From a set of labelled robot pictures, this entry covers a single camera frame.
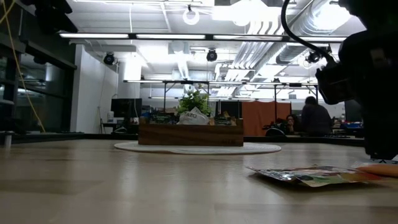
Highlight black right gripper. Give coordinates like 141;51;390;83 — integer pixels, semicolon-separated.
338;30;398;160

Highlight white orange Tazo tea packet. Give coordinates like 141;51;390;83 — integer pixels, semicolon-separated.
176;106;211;126
351;158;398;179

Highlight dark blackcurrant tea packet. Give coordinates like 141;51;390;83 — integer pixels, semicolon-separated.
148;112;175;125

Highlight yellow mango tea packet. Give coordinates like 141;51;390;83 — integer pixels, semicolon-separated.
245;164;382;188

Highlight wooden three-compartment tea box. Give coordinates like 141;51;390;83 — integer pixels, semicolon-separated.
138;119;244;147

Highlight person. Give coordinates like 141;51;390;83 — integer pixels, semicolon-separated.
281;113;304;136
300;95;333;137

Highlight orange partition panel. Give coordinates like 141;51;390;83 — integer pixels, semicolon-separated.
241;101;292;137

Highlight silver ceiling ducts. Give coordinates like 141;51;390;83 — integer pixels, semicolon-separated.
231;0;352;74

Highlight white round woven placemat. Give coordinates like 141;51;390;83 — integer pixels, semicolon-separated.
113;141;282;156

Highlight small green potted plant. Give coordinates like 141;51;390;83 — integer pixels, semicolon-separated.
176;86;212;116

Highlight black computer monitor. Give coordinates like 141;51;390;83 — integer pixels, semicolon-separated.
111;98;143;118

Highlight long ceiling light bar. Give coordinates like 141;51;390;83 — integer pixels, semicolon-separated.
58;32;348;42

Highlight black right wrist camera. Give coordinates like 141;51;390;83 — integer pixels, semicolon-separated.
315;58;361;105

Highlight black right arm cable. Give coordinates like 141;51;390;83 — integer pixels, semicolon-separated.
280;0;336;65

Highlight background workstation frame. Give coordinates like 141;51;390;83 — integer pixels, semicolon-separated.
124;79;320;121

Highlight white ring light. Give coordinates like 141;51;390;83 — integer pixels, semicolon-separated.
182;7;200;26

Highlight black metal table frame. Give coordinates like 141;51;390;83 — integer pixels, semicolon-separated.
0;132;366;147

